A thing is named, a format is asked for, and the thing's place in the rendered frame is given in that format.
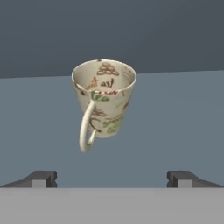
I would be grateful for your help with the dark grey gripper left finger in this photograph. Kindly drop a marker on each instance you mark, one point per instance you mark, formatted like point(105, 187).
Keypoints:
point(43, 176)

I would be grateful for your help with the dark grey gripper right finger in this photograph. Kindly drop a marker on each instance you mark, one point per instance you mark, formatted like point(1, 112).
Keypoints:
point(180, 176)

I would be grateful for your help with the cream printed tea mug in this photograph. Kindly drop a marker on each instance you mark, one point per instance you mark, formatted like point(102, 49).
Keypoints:
point(108, 99)

